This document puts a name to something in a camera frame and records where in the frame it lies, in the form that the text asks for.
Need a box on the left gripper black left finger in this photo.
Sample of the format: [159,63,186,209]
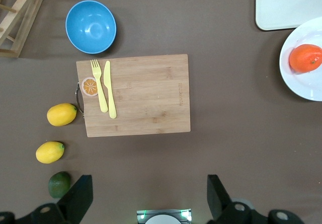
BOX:
[15,175,94,224]

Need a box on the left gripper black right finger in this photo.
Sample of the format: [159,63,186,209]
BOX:
[207,174,305,224]

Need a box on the white round plate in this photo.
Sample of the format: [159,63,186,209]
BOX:
[279,17,322,102]

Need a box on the orange mandarin fruit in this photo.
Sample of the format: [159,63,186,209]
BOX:
[288,44,322,73]

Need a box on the green avocado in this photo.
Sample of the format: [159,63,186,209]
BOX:
[48,171,71,199]

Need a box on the yellow lemon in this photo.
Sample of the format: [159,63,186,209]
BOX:
[35,141,65,165]
[46,103,77,127]

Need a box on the brown table cover sheet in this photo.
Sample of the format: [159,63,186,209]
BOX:
[0,0,322,224]

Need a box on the yellow plastic knife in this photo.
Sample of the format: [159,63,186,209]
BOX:
[103,60,118,119]

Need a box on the orange slice sticker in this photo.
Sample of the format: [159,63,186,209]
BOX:
[81,77,99,97]

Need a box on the yellow plastic fork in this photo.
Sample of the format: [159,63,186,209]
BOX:
[90,59,108,113]

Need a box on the bamboo cutting board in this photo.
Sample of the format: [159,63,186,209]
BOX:
[76,54,191,138]

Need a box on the blue bowl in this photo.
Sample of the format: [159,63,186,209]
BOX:
[65,0,117,54]

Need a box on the wooden cup rack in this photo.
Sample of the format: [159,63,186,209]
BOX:
[0,0,50,58]

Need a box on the cream bear print tray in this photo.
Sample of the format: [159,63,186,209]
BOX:
[255,0,322,31]

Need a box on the metal cutting board handle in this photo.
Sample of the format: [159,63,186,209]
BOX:
[75,82,85,118]

